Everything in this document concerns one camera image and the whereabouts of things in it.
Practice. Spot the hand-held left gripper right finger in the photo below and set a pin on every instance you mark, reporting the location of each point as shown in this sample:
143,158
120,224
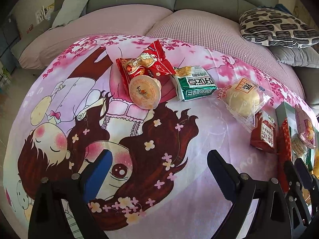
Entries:
221,171

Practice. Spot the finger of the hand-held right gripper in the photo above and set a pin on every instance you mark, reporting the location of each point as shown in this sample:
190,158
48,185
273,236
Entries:
304,171
291,174

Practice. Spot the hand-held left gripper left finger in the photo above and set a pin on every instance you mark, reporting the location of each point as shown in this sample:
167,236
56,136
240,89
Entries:
98,174

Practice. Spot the clear packet with green biscuit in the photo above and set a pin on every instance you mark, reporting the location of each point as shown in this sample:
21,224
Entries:
296,143

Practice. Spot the plain red snack packet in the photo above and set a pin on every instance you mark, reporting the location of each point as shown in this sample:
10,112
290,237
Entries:
285,139

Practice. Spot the pink snack packet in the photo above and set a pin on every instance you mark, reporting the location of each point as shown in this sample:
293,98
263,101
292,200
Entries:
305,127

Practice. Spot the maroon and white biscuit packet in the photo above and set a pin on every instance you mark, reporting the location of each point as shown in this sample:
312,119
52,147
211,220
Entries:
264,134

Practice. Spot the teal tray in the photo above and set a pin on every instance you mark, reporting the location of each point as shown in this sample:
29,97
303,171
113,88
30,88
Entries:
284,110

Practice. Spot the clear packet with bun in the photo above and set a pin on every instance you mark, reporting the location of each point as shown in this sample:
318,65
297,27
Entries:
243,99

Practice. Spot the green and white cookie packet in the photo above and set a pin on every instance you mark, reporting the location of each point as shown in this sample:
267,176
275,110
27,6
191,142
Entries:
194,84

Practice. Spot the yellow jelly cup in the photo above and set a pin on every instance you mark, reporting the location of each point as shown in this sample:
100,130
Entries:
143,92

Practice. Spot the red printed snack packet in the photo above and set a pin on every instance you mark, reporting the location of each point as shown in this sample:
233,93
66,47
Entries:
152,57

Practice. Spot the printed cartoon blanket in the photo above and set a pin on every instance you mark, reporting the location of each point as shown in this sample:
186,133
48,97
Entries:
174,204

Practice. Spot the grey pillow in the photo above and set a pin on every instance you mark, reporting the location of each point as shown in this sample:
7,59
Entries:
296,56

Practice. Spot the pink sofa cover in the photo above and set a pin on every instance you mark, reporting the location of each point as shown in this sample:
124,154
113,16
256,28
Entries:
194,27

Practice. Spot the black and white patterned pillow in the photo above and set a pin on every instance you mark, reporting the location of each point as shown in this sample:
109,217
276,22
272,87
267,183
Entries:
274,27

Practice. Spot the blue-grey cabinet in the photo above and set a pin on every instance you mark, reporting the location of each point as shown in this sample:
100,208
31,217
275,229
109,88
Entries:
10,44

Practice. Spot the blue cloth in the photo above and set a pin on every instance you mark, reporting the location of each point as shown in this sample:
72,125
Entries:
281,7

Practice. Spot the light blue pillow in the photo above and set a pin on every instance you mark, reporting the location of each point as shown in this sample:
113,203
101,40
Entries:
72,7

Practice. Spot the colourful magazine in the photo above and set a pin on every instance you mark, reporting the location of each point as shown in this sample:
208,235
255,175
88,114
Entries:
48,8

